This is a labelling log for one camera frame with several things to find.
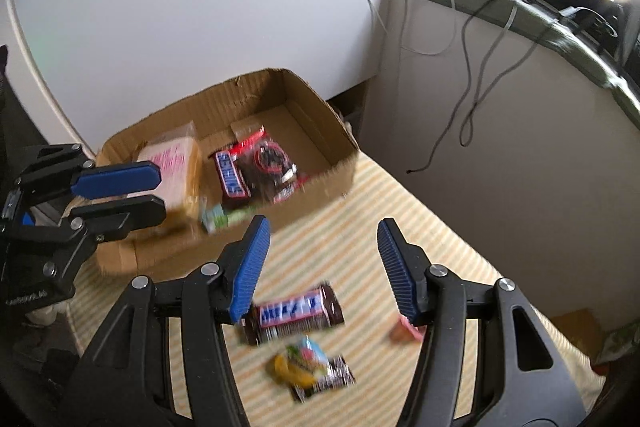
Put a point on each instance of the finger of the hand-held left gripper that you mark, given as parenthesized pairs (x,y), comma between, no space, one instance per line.
(120,176)
(120,213)

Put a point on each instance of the grey windowsill cushion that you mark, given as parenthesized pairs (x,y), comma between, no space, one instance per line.
(560,37)

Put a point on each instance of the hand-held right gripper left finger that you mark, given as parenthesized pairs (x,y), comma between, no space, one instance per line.
(250,272)

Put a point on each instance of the brown chocolate bar blue label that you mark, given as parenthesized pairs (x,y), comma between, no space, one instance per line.
(231,174)
(295,313)

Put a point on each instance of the person's left hand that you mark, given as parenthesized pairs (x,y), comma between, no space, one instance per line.
(42,314)

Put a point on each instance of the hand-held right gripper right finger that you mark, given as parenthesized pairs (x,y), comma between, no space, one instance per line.
(397,272)

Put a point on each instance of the cardboard box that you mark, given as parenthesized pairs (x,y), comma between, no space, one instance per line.
(305,107)

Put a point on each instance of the yellow jelly cup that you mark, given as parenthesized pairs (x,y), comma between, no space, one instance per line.
(299,359)

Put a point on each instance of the yellow colourful candy packet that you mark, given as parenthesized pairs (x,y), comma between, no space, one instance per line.
(332,377)

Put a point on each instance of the red clear candy packet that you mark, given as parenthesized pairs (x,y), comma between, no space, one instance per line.
(271,163)

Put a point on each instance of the green printed bag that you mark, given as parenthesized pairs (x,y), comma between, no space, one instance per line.
(619,343)

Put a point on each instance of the round chocolate candy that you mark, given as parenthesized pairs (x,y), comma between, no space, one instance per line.
(407,330)

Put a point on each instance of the small green packet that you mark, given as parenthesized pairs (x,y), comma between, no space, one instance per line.
(216,218)

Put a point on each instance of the bagged sliced bread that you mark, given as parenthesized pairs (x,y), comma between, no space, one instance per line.
(172,163)

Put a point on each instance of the red foil wrapper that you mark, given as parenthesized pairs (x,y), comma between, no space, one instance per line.
(250,138)

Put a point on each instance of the brown cardboard piece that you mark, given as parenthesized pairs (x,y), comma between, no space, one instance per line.
(577,329)

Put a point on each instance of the striped yellow tablecloth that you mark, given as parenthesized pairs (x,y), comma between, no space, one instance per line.
(350,232)

